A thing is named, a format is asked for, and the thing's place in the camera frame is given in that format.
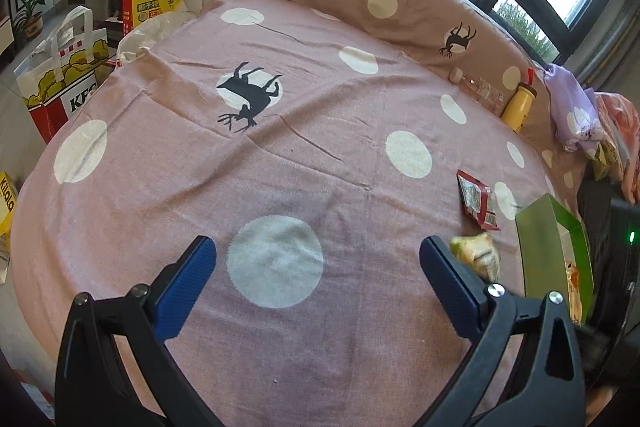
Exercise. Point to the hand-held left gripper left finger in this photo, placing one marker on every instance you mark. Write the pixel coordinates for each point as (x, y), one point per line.
(185, 287)

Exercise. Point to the green cardboard box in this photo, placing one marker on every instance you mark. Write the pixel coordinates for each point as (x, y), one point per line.
(542, 237)

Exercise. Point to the yellow box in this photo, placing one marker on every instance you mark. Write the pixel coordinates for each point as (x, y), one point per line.
(6, 207)

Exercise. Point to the green white snack packet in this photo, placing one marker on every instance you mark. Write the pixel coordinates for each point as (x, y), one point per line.
(477, 252)

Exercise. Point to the small red snack packet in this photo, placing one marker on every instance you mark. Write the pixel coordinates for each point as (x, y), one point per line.
(477, 202)

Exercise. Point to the orange plastic bag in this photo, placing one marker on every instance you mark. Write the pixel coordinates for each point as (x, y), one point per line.
(622, 132)

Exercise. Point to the yellow bottle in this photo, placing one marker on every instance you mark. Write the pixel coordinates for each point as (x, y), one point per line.
(517, 109)

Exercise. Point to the white plastic bag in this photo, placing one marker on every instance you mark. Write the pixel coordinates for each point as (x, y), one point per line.
(150, 32)

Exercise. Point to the white red paper bag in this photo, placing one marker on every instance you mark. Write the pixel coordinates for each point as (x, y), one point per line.
(65, 72)

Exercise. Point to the clear plastic bottle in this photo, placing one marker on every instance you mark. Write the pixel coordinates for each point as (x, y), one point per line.
(480, 89)

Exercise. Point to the purple patterned pillow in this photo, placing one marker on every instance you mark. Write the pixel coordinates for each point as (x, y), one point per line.
(570, 107)

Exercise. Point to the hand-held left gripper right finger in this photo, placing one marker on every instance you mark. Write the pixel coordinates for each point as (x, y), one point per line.
(455, 297)

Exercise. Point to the yellow red carton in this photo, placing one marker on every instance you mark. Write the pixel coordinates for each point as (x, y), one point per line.
(150, 4)

